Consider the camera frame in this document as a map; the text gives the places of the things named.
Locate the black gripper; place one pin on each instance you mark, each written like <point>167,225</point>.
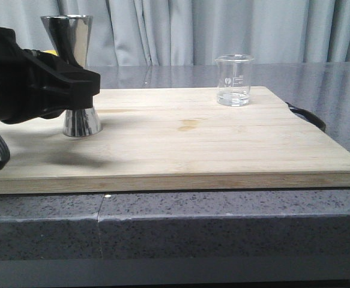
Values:
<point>38,84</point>

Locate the steel double jigger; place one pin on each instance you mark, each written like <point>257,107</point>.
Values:
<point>70,35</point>

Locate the clear glass beaker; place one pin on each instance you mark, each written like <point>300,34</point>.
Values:
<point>234,79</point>

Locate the yellow lemon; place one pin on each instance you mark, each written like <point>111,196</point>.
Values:
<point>53,52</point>

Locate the grey curtain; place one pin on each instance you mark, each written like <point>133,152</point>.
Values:
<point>132,33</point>

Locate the wooden cutting board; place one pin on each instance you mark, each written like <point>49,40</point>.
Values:
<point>174,139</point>

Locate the black board handle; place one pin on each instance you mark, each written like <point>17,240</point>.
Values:
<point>308,116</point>

